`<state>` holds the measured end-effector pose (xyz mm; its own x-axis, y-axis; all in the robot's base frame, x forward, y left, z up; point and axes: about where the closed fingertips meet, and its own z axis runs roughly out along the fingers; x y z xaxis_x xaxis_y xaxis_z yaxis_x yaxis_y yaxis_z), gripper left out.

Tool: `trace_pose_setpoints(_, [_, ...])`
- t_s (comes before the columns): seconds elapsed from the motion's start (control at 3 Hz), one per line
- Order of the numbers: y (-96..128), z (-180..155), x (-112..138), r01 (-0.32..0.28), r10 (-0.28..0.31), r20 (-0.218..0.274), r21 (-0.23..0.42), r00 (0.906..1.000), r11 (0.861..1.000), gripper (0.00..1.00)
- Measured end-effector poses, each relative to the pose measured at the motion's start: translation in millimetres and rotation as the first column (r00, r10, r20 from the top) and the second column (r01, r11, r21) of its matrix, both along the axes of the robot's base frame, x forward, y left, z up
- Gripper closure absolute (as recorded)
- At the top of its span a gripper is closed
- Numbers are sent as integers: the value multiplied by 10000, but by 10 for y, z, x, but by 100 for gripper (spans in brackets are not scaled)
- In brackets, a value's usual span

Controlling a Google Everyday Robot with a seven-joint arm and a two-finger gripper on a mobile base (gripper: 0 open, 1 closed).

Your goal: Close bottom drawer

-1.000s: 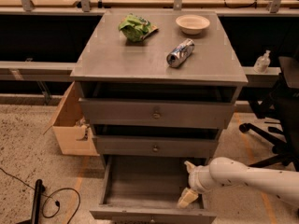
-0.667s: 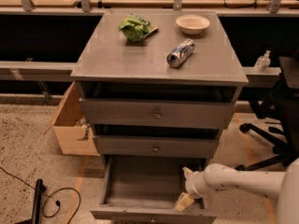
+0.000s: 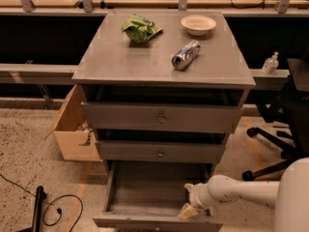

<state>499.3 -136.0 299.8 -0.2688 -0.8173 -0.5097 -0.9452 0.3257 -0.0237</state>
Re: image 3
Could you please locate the grey middle drawer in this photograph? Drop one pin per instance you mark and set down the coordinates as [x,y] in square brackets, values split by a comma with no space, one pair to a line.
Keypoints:
[164,146]

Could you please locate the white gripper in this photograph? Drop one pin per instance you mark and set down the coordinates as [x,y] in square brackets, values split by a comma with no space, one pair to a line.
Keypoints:
[197,196]

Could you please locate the black pole stand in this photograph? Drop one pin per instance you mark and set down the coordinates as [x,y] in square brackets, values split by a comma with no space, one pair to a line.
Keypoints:
[36,219]

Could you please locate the green chip bag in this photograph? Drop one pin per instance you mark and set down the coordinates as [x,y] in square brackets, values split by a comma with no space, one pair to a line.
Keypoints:
[139,29]

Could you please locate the black office chair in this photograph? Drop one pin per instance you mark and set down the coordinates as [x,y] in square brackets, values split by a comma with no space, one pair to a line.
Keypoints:
[291,107]

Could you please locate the grey bottom drawer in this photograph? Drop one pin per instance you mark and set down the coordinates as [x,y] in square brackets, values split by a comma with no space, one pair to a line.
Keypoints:
[148,195]

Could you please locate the white bowl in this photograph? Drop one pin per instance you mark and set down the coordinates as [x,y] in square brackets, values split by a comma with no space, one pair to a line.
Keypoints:
[198,25]

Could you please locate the cardboard box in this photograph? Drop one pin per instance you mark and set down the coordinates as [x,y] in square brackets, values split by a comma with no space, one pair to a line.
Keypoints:
[75,139]

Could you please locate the hand sanitizer bottle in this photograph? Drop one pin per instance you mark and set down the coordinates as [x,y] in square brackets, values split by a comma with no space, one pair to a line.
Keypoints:
[270,65]

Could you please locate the grey drawer cabinet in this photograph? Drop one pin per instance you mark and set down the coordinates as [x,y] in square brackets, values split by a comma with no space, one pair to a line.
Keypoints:
[115,69]

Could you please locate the grey top drawer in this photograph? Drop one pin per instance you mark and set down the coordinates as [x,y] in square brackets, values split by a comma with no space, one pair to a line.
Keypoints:
[161,116]

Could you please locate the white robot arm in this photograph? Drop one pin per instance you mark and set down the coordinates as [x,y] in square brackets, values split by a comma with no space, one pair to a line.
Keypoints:
[288,197]

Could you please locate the grey drawer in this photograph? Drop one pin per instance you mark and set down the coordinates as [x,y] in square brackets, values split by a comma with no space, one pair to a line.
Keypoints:
[161,116]
[164,146]
[148,195]

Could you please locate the blue silver soda can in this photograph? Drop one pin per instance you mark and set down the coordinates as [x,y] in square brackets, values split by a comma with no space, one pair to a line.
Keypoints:
[186,55]

